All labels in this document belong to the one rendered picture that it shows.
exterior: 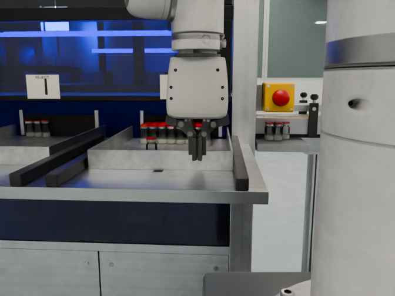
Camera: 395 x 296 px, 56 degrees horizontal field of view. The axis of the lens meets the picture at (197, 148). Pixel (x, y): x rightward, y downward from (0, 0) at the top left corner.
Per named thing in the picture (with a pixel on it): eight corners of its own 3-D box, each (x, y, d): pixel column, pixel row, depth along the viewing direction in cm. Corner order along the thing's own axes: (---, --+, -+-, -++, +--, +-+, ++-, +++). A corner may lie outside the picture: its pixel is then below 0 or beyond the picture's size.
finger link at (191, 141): (197, 119, 64) (197, 157, 65) (178, 119, 64) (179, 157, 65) (196, 121, 60) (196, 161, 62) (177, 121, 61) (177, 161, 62)
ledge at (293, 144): (252, 142, 106) (253, 135, 106) (298, 143, 106) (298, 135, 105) (257, 151, 93) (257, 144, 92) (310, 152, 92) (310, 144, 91)
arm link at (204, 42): (226, 37, 63) (226, 56, 64) (174, 38, 64) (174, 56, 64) (226, 32, 55) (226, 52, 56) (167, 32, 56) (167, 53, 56)
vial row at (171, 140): (140, 142, 93) (140, 124, 92) (212, 143, 92) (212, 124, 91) (139, 144, 91) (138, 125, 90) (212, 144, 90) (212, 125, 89)
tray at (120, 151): (131, 138, 100) (130, 125, 99) (227, 139, 99) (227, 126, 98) (88, 168, 67) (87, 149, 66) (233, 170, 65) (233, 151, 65)
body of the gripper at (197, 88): (228, 50, 63) (227, 115, 65) (169, 50, 64) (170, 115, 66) (229, 46, 56) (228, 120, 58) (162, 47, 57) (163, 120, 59)
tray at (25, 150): (15, 136, 105) (14, 124, 104) (106, 137, 103) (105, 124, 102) (-81, 162, 71) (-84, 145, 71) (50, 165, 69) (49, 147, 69)
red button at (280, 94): (270, 106, 91) (271, 88, 90) (287, 106, 90) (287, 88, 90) (273, 106, 87) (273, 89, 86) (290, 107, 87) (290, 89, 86)
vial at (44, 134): (44, 135, 104) (43, 119, 103) (52, 135, 103) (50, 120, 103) (40, 137, 101) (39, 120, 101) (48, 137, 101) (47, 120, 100)
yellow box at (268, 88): (261, 110, 97) (261, 82, 96) (288, 110, 97) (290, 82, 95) (264, 112, 90) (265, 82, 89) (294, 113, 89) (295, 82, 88)
